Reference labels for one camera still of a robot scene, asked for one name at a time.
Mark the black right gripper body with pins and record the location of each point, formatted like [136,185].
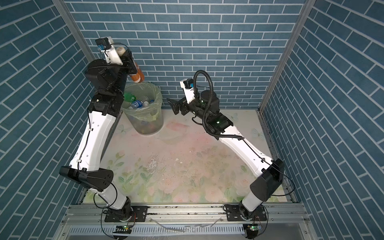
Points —
[196,108]

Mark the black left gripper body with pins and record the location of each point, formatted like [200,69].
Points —
[118,74]

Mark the green soda bottle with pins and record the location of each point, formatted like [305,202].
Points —
[129,97]

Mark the brown coffee bottle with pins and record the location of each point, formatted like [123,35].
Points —
[137,76]

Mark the blue label Pocari bottle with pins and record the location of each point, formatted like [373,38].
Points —
[136,104]

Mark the clear bottle blue cap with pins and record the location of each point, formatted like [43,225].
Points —
[147,103]

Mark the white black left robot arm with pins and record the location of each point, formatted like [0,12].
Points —
[103,113]

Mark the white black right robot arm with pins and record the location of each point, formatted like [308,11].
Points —
[269,173]

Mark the mesh bin with green bag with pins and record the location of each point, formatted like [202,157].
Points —
[149,120]

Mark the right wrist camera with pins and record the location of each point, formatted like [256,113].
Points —
[188,88]

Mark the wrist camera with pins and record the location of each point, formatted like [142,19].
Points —
[106,47]
[188,88]

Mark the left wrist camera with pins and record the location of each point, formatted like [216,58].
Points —
[106,47]

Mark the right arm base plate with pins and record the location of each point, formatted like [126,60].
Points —
[236,213]

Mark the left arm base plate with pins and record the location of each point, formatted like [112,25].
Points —
[128,214]

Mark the aluminium mounting rail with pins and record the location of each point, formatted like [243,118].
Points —
[224,213]

